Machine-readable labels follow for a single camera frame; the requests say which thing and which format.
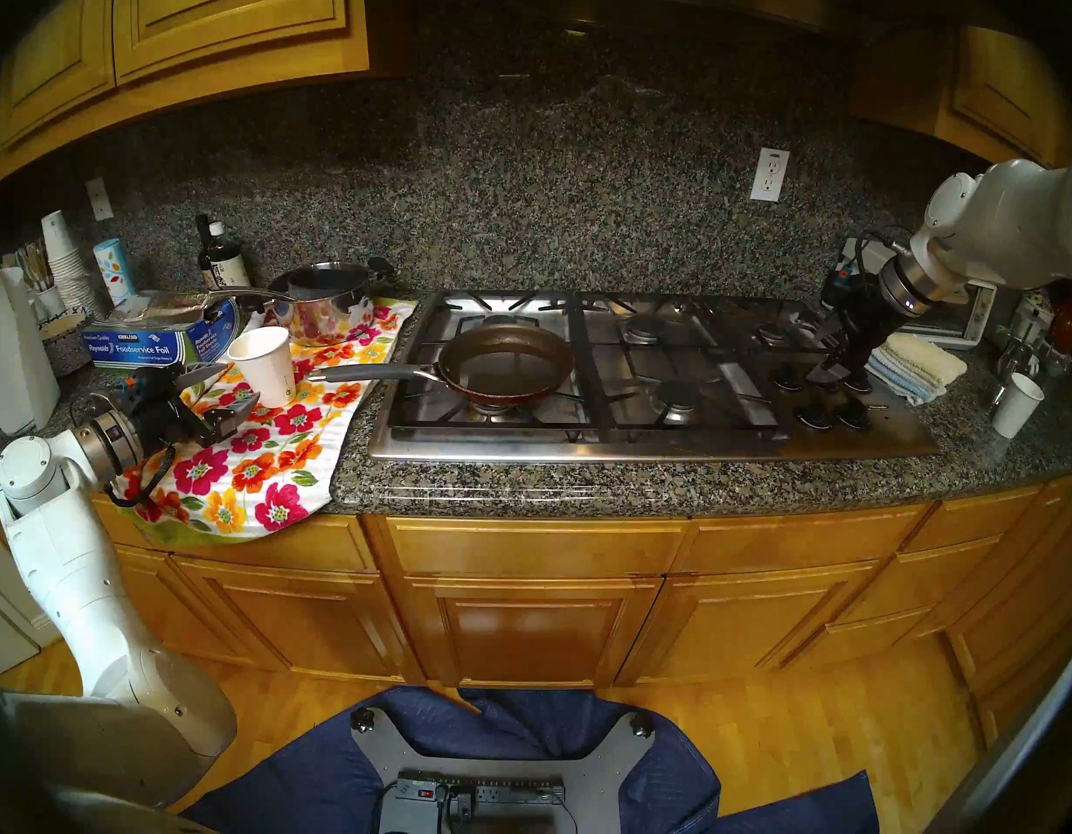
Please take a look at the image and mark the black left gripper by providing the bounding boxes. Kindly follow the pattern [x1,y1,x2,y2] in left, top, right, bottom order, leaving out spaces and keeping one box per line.
[110,362,261,448]

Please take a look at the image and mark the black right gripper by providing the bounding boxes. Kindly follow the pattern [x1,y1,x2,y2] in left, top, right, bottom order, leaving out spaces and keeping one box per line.
[805,263,906,393]

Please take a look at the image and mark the white paper cup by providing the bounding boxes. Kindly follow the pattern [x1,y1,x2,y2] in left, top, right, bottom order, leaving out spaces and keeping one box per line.
[227,326,298,409]
[992,372,1046,440]

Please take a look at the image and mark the stainless steel pot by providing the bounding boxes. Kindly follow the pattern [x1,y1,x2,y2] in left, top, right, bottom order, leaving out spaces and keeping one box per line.
[208,257,398,347]

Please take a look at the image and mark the leaf patterned blue cup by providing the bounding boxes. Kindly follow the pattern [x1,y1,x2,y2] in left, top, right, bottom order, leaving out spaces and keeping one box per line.
[93,237,135,303]

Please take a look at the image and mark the white utensil holder cup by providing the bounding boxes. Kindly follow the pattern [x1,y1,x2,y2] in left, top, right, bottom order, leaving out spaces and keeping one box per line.
[15,242,68,321]

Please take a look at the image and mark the black gas stove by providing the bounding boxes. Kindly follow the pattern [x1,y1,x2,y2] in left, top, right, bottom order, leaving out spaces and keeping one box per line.
[368,290,940,464]

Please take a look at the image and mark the small black burner grate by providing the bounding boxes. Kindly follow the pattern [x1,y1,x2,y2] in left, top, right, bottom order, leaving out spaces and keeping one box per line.
[731,302,854,366]

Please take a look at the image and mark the folded dishcloth stack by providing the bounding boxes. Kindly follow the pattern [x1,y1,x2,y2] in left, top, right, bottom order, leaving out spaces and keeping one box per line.
[866,333,969,406]

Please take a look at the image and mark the floral kitchen towel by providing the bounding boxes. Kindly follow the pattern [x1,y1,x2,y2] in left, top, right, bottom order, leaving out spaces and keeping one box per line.
[110,298,418,546]

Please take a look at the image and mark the blue foil sheets box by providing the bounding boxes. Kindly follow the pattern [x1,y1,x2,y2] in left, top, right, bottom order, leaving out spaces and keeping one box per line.
[82,290,241,371]

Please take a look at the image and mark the dark bottle white cap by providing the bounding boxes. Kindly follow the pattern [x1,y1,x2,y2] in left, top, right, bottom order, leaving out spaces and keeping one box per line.
[208,222,252,288]

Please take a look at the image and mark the white toaster oven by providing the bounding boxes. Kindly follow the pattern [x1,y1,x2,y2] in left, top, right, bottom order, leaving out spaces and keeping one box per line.
[840,237,999,348]

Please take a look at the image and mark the dark patterned basket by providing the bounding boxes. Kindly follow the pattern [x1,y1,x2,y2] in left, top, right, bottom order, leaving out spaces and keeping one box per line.
[41,313,92,377]

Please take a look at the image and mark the stack of paper cups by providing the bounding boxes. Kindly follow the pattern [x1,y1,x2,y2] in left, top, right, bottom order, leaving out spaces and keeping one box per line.
[39,210,98,316]

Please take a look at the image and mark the white paper towel roll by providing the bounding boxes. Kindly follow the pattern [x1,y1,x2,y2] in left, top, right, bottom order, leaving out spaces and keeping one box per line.
[0,268,61,435]

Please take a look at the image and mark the large black burner grate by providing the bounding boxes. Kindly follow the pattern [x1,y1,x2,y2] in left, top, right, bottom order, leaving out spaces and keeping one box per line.
[388,292,602,434]
[571,294,762,434]

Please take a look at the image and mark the dark nonstick frying pan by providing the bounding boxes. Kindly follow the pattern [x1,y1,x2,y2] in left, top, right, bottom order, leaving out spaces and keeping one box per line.
[307,323,577,407]

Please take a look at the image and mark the wooden base cabinets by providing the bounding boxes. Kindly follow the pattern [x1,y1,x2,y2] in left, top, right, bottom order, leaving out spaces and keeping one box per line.
[0,463,1072,746]

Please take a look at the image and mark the blue blanket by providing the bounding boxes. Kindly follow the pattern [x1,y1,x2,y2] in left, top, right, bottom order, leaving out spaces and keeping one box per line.
[184,686,880,834]

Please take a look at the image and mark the grey power strip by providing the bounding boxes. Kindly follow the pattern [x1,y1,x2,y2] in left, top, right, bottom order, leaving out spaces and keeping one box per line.
[395,776,567,807]

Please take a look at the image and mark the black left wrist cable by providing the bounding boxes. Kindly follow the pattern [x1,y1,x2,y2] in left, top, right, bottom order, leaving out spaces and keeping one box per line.
[110,441,176,507]

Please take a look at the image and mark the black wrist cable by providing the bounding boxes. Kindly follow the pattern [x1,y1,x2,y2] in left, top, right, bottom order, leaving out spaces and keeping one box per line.
[110,441,176,507]
[853,227,917,277]

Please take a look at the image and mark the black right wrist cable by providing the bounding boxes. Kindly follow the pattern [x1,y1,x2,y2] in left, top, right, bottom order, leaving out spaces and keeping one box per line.
[853,227,917,277]

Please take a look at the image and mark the white wall power outlet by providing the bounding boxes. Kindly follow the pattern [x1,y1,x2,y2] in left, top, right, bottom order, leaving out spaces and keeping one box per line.
[750,147,790,203]

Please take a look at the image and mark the wooden wall cabinet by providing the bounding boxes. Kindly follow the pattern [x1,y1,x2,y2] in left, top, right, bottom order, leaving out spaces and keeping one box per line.
[853,24,1072,173]
[0,0,372,190]

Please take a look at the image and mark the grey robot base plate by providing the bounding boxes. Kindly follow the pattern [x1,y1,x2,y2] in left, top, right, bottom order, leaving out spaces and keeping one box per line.
[349,706,658,834]

